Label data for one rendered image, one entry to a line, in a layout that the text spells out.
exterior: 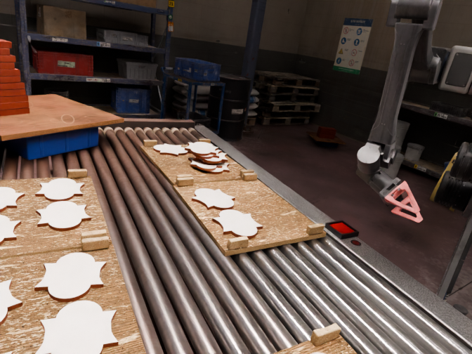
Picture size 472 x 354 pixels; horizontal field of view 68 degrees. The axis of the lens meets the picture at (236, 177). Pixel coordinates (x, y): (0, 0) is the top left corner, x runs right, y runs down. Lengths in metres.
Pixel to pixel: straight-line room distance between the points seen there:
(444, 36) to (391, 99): 5.06
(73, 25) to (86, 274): 4.54
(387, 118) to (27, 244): 0.96
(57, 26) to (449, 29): 5.20
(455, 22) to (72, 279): 5.78
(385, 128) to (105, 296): 0.81
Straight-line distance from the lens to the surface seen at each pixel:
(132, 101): 5.43
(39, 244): 0.94
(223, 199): 1.15
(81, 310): 0.74
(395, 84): 1.03
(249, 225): 1.02
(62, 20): 5.12
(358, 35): 6.85
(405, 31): 1.02
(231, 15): 6.73
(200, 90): 5.53
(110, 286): 0.80
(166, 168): 1.36
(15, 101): 1.59
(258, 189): 1.29
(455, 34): 6.02
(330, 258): 1.03
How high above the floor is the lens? 1.45
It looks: 22 degrees down
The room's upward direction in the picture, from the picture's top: 9 degrees clockwise
